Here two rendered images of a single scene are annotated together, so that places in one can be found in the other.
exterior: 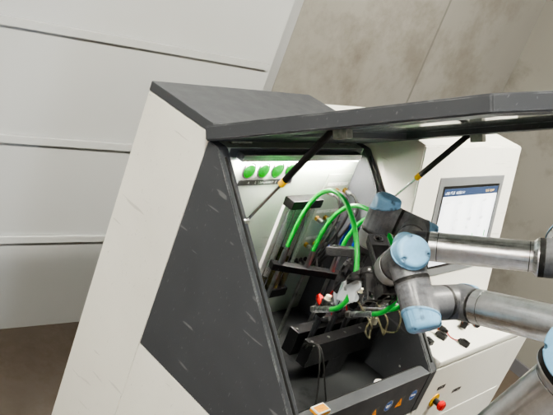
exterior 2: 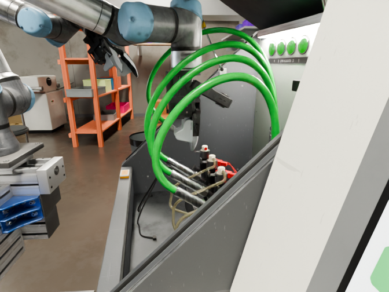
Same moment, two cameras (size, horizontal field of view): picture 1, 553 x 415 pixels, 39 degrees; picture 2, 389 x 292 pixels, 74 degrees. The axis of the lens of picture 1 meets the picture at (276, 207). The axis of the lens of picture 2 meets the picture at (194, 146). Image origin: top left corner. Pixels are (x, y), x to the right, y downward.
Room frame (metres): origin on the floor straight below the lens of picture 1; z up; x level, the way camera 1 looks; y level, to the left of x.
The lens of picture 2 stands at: (2.45, -0.76, 1.33)
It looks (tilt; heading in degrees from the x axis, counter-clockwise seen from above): 18 degrees down; 132
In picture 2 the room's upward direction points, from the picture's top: straight up
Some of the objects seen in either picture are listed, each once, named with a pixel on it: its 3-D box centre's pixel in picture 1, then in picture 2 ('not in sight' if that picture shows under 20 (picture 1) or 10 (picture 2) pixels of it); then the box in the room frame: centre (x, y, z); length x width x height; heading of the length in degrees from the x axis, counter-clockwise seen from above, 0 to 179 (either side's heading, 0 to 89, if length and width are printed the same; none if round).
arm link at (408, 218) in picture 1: (415, 231); (144, 24); (1.95, -0.37, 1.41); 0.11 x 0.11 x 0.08; 79
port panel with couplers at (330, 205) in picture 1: (327, 217); not in sight; (2.37, -0.17, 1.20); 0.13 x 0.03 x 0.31; 143
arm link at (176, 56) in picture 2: (371, 238); (186, 61); (1.99, -0.27, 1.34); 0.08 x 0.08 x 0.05
